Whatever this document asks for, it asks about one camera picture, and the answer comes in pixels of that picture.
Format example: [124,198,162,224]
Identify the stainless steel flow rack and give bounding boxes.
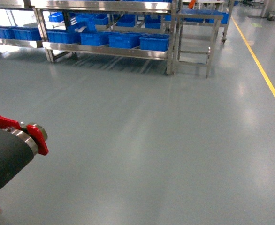
[30,0,179,75]

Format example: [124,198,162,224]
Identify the blue bin with red parts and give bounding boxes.
[140,34,169,52]

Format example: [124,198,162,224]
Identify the blue bin front middle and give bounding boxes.
[109,32,147,49]

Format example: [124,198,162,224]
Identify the blue bin far left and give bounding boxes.
[47,30,81,44]

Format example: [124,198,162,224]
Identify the blue bin front left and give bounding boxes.
[80,31,119,46]

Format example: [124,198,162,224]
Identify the small stainless steel table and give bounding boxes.
[173,8,224,77]

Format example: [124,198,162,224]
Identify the stainless steel rack at left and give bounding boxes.
[0,0,43,48]

